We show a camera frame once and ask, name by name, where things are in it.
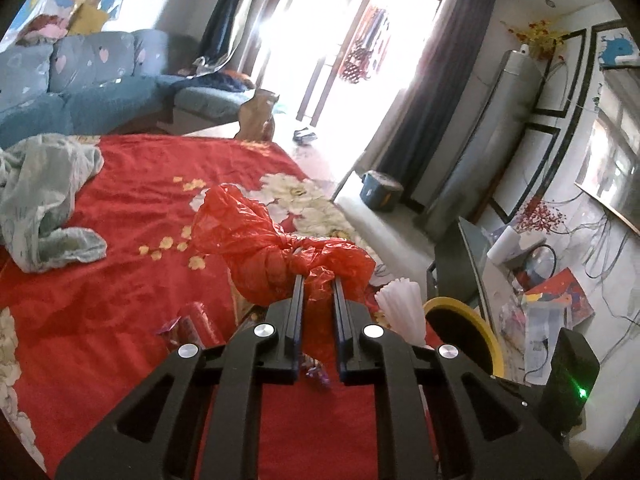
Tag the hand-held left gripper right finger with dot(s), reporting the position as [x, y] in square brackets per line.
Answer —
[344, 330]

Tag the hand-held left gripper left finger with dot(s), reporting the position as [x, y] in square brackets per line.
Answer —
[296, 330]

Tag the red plastic bag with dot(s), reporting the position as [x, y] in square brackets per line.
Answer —
[250, 240]

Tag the yellow rimmed bin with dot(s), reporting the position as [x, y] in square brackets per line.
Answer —
[460, 330]

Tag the purple candy wrapper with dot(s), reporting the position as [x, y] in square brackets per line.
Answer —
[315, 374]

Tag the white pleated paper cup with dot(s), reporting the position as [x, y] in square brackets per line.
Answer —
[400, 305]

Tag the red booklet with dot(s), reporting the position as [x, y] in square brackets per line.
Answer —
[557, 290]

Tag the blue storage box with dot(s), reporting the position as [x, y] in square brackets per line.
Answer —
[381, 190]

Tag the white paper towel roll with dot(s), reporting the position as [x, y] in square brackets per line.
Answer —
[507, 246]

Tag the red berry branch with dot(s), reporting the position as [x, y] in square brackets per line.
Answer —
[540, 216]

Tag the red floral blanket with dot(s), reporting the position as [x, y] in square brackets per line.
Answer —
[125, 260]

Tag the pair of shoes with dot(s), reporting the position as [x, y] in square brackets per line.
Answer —
[305, 135]

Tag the brown paper bag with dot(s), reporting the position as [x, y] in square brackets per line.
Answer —
[256, 116]

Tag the grey standing air conditioner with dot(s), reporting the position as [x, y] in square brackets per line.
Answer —
[500, 130]

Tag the dark blue clothes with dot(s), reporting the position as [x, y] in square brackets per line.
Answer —
[225, 79]

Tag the dark grey curtain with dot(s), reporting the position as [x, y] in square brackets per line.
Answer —
[440, 85]

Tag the hanging laundry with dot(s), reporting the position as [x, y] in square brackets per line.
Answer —
[365, 45]

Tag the light green cloth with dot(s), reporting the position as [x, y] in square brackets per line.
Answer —
[45, 185]

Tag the blue patterned sofa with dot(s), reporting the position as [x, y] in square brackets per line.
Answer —
[100, 95]

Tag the dark blue curtain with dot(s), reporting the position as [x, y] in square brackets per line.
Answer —
[227, 10]

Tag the yellow artificial flowers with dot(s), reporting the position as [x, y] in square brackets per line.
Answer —
[540, 35]

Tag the wall television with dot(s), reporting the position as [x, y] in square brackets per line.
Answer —
[612, 155]

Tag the blue wall picture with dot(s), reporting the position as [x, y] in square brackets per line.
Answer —
[619, 50]

